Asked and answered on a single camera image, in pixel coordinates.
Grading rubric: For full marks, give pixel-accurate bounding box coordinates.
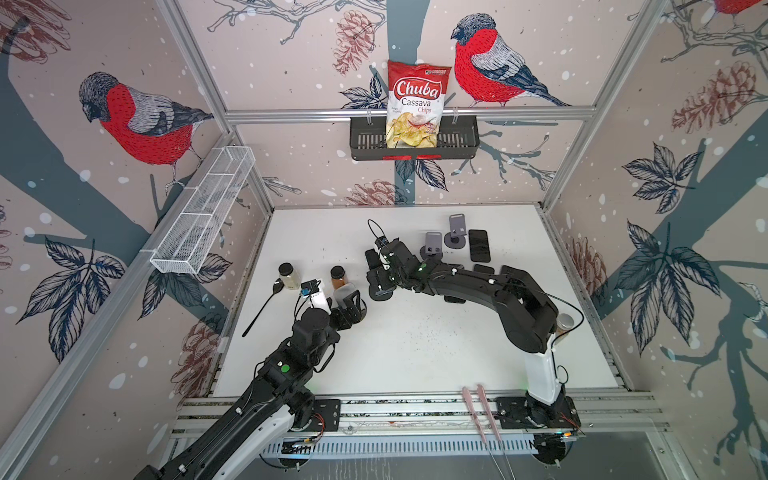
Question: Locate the grey phone stand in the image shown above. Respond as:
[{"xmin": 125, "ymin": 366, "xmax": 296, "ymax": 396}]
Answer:
[
  {"xmin": 443, "ymin": 213, "xmax": 467, "ymax": 250},
  {"xmin": 420, "ymin": 231, "xmax": 443, "ymax": 261}
]

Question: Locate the black phone stand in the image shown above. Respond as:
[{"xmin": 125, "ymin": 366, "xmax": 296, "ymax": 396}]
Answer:
[{"xmin": 365, "ymin": 249, "xmax": 385, "ymax": 285}]

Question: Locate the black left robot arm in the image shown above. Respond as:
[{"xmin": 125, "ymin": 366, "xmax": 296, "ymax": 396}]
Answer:
[{"xmin": 136, "ymin": 290, "xmax": 367, "ymax": 479}]

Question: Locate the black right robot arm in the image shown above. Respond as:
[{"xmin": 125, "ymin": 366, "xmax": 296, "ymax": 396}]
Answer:
[{"xmin": 365, "ymin": 236, "xmax": 563, "ymax": 407}]

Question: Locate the black round stand base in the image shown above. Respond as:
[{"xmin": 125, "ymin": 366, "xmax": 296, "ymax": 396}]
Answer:
[{"xmin": 368, "ymin": 284, "xmax": 393, "ymax": 302}]

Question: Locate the black-lid brown spice jar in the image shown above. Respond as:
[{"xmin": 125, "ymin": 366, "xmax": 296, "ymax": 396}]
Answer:
[{"xmin": 330, "ymin": 265, "xmax": 348, "ymax": 290}]

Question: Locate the black-lid pale spice jar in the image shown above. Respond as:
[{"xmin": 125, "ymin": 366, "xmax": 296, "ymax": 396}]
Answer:
[{"xmin": 278, "ymin": 262, "xmax": 301, "ymax": 290}]

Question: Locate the black spoon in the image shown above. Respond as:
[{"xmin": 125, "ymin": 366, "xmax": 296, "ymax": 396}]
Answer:
[{"xmin": 242, "ymin": 278, "xmax": 285, "ymax": 338}]

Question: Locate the pink chopstick right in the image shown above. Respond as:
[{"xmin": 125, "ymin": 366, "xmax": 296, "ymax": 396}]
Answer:
[{"xmin": 477, "ymin": 384, "xmax": 516, "ymax": 480}]

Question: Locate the amber jar right side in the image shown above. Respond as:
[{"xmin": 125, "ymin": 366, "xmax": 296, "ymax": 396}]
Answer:
[{"xmin": 556, "ymin": 313, "xmax": 577, "ymax": 336}]

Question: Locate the Chuba cassava chips bag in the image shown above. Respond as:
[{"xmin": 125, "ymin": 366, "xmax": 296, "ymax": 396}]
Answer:
[{"xmin": 385, "ymin": 61, "xmax": 451, "ymax": 148}]

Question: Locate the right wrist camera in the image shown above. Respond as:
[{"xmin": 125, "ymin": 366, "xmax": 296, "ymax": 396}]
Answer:
[{"xmin": 374, "ymin": 236, "xmax": 389, "ymax": 249}]

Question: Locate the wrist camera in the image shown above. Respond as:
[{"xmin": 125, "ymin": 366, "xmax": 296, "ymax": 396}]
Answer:
[
  {"xmin": 301, "ymin": 279, "xmax": 331, "ymax": 314},
  {"xmin": 374, "ymin": 236, "xmax": 389, "ymax": 249}
]

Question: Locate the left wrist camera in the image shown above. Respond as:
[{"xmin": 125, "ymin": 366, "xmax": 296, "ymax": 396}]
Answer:
[{"xmin": 301, "ymin": 279, "xmax": 331, "ymax": 314}]

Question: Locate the base rail plate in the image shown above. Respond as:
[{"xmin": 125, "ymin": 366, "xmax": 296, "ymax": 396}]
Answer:
[{"xmin": 170, "ymin": 392, "xmax": 661, "ymax": 460}]

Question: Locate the black wall basket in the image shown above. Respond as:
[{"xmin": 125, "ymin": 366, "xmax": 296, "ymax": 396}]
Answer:
[{"xmin": 350, "ymin": 114, "xmax": 480, "ymax": 161}]

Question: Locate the white wire mesh shelf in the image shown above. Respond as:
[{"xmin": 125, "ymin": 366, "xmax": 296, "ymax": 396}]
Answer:
[{"xmin": 150, "ymin": 146, "xmax": 255, "ymax": 275}]

